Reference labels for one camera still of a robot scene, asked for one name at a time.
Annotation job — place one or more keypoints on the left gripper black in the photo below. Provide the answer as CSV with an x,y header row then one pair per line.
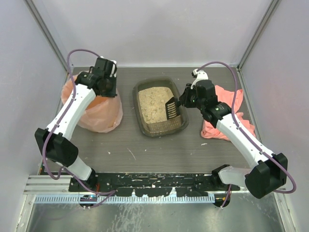
x,y
109,89

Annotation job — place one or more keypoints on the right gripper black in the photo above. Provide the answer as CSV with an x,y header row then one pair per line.
x,y
184,97

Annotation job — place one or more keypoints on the black litter scoop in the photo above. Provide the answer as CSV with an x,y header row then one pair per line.
x,y
172,107

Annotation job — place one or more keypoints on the grey litter box tray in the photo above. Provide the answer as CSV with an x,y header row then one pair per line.
x,y
163,128

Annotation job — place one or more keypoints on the bin with orange bag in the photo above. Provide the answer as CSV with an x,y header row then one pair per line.
x,y
103,113

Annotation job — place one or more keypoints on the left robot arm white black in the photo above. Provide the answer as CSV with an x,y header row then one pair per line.
x,y
54,141

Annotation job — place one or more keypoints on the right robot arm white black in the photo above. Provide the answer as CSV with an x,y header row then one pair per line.
x,y
267,171

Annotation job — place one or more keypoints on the cat litter sand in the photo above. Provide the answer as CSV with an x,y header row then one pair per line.
x,y
152,103

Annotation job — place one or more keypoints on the pink cloth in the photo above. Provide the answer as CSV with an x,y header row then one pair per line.
x,y
209,132

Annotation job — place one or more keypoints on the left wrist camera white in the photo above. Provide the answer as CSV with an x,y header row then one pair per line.
x,y
114,69

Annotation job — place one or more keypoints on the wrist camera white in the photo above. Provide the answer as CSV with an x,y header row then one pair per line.
x,y
198,76
114,69

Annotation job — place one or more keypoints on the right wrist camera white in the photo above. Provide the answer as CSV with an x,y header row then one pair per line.
x,y
198,76

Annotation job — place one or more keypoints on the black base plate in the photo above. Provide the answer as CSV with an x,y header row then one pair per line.
x,y
159,184

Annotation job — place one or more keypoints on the grey cable duct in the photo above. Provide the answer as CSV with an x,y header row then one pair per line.
x,y
90,199

